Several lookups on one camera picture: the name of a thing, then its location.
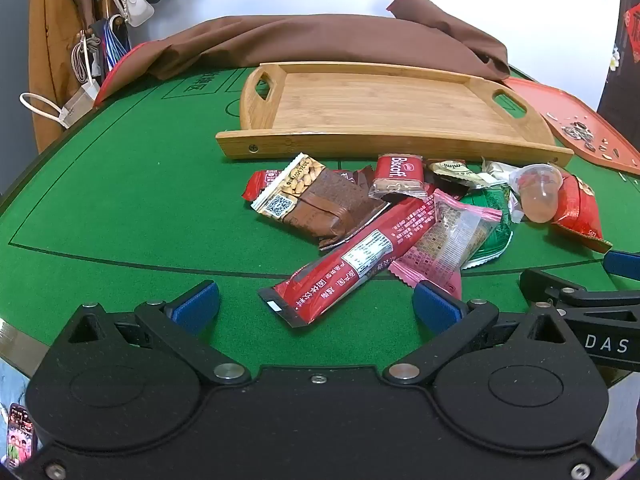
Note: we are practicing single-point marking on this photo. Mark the red paper decoration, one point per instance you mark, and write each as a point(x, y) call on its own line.
point(634, 35)

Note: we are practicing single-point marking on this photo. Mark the red snack bag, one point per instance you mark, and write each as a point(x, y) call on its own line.
point(575, 215)

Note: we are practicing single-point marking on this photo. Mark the small white handbag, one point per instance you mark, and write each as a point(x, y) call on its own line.
point(132, 10)

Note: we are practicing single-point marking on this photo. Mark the white flower decoration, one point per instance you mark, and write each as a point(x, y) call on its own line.
point(615, 57)

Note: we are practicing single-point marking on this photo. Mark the blue striped bag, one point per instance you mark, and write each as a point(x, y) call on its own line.
point(112, 42)

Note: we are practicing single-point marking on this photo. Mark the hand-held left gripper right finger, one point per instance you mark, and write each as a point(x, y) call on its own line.
point(435, 305)

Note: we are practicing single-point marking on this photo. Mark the clear jelly cup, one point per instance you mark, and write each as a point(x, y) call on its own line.
point(540, 195)

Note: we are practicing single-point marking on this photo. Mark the brown cloth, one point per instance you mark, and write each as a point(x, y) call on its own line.
point(300, 40)

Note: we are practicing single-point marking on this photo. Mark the red and brown chocolate packet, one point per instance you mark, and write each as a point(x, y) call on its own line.
point(260, 182)

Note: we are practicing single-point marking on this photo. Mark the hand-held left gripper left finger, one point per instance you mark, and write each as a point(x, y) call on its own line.
point(197, 305)

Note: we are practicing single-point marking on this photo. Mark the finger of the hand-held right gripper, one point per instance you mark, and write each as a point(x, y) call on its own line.
point(550, 287)
point(625, 264)

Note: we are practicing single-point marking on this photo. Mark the silver snack packet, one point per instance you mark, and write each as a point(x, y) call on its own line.
point(497, 170)

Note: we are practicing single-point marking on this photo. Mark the beige snack packet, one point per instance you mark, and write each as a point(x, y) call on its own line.
point(450, 167)

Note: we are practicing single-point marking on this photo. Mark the long red stick packet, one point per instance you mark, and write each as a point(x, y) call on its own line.
point(345, 265)

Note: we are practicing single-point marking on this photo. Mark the wooden tray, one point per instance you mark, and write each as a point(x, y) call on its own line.
point(390, 105)

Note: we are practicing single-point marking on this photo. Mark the red biscuit packet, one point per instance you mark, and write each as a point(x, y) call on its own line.
point(397, 170)

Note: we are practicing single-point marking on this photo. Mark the brown peanut snack packet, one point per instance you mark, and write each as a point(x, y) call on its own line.
point(320, 205)

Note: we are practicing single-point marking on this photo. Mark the green snack packet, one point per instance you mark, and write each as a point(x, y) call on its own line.
point(492, 240)

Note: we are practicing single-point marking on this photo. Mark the pink snack packet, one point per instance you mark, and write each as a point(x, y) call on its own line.
point(440, 245)

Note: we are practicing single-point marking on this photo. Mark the orange plastic tray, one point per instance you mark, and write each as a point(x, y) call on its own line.
point(530, 95)

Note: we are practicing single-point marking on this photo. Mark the smartphone with colourful screen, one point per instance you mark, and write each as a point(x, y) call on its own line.
point(20, 435)

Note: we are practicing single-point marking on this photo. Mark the dark door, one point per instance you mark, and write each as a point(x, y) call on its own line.
point(612, 95)

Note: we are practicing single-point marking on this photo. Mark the pile of sunflower seeds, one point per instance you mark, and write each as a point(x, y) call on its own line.
point(577, 132)

